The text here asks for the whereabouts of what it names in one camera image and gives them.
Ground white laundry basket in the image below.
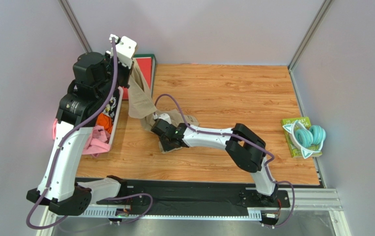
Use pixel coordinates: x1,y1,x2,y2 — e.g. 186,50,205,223
109,87,124,147

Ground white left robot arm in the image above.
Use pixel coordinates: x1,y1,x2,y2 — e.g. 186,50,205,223
27,52,134,216

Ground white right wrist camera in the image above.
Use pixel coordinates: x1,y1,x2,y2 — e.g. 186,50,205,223
153,113,172,124

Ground beige t-shirt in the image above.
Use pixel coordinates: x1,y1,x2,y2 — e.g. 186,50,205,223
128,59,200,154

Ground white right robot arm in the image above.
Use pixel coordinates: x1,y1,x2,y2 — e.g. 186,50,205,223
151,118,278,202

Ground green book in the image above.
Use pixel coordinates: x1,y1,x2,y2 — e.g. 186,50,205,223
281,117,326,159

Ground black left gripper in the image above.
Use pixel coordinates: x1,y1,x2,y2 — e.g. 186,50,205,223
96,51,134,103

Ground teal cat-ear headphones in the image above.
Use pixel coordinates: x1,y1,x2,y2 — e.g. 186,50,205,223
290,120,326,159

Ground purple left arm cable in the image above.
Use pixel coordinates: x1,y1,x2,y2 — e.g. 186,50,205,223
26,36,154,229

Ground pink t-shirt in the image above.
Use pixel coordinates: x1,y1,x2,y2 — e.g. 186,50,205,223
51,119,111,157

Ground green folder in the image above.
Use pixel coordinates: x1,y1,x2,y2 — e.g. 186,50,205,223
134,54,157,96

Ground black floral t-shirt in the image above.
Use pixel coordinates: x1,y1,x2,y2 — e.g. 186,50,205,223
102,89,120,123

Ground aluminium frame rail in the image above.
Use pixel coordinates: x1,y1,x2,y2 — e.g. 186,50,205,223
41,180,351,236

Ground orange t-shirt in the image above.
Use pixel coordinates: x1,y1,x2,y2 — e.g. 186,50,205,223
96,113,113,135

